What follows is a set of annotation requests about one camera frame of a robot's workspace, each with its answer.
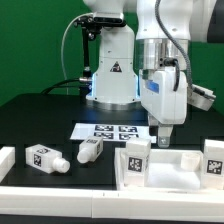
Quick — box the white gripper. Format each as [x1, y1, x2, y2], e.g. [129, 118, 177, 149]
[139, 67, 187, 148]

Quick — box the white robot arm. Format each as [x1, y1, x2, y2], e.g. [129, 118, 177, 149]
[136, 0, 224, 148]

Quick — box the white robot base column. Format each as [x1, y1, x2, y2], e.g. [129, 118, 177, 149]
[83, 0, 140, 110]

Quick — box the white marker sheet with tags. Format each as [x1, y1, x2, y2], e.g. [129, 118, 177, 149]
[70, 123, 156, 143]

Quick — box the white front fence bar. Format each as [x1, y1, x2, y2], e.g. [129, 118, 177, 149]
[0, 187, 224, 223]

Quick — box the white fence bar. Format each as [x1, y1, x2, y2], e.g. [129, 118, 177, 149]
[0, 146, 15, 183]
[0, 187, 224, 223]

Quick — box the white left fence bar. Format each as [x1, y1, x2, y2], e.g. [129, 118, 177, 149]
[0, 146, 15, 183]

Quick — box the black cable on table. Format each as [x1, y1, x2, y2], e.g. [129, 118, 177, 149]
[40, 79, 88, 96]

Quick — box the grey camera on black stand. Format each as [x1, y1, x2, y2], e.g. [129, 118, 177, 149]
[73, 13, 126, 93]

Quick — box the grey camera cable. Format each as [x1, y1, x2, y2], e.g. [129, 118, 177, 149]
[60, 12, 94, 96]

